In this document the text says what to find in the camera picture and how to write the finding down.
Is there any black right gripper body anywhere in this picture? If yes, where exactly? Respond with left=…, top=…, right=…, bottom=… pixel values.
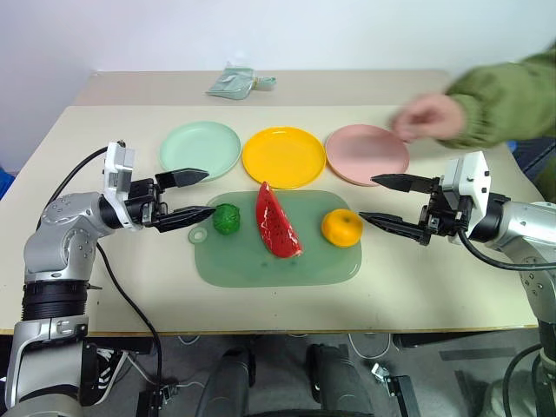
left=418, top=176, right=473, bottom=239

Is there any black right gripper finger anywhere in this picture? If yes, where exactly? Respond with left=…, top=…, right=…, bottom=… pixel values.
left=358, top=210, right=433, bottom=248
left=369, top=173, right=440, bottom=195

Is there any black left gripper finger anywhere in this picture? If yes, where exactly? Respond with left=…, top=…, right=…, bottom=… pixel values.
left=151, top=206, right=217, bottom=234
left=154, top=167, right=211, bottom=191

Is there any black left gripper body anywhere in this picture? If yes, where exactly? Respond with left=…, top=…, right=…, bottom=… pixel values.
left=125, top=176, right=170, bottom=228

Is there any pale green plate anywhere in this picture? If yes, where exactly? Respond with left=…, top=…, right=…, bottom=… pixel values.
left=158, top=120, right=242, bottom=183

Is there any green broccoli toy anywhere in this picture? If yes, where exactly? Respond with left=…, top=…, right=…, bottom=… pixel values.
left=212, top=202, right=242, bottom=236

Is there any pink plate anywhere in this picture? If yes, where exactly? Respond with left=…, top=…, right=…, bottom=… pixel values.
left=325, top=124, right=411, bottom=188

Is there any orange toy fruit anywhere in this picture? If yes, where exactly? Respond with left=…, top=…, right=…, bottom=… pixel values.
left=321, top=208, right=364, bottom=249

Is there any yellow plate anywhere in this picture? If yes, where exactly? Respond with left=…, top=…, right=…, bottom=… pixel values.
left=242, top=126, right=327, bottom=190

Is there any person's bare hand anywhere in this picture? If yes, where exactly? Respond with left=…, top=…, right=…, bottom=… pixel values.
left=390, top=94, right=467, bottom=144

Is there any translucent green cutting board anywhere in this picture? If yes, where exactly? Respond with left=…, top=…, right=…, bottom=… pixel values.
left=187, top=189, right=364, bottom=288

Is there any red watermelon slice toy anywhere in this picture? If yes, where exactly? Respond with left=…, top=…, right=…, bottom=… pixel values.
left=255, top=182, right=303, bottom=260

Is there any pale green plastic packet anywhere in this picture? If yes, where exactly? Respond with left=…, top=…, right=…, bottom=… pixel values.
left=204, top=62, right=258, bottom=101

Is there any blue object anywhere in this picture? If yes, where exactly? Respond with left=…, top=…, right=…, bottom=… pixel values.
left=0, top=166, right=17, bottom=202

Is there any dark rounded robot leg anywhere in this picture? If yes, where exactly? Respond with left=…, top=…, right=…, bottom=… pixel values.
left=305, top=342, right=384, bottom=417

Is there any black and white sneaker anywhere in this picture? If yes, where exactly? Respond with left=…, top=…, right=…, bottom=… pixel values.
left=92, top=347, right=131, bottom=406

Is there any black table leg base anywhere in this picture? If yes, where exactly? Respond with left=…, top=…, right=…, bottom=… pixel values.
left=136, top=387, right=175, bottom=417

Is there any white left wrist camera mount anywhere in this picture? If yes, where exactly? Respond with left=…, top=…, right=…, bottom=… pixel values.
left=102, top=140, right=137, bottom=228

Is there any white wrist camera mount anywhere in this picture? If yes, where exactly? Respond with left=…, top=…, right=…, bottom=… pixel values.
left=440, top=150, right=493, bottom=210
left=102, top=140, right=137, bottom=228

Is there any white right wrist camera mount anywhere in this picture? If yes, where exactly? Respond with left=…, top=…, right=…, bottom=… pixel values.
left=440, top=150, right=493, bottom=210

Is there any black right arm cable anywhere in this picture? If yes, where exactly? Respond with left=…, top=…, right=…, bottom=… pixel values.
left=457, top=228, right=556, bottom=271

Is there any black table frame bar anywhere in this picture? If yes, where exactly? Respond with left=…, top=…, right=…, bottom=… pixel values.
left=84, top=336, right=156, bottom=355
left=393, top=329, right=540, bottom=349

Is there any white floor cable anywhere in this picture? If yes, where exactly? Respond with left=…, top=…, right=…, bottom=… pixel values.
left=124, top=350, right=206, bottom=393
left=346, top=332, right=393, bottom=362

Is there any black bracket with metal clamp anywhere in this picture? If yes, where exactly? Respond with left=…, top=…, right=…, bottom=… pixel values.
left=370, top=361, right=420, bottom=417

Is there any black floor cable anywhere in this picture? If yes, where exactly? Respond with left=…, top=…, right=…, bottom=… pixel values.
left=502, top=342, right=545, bottom=417

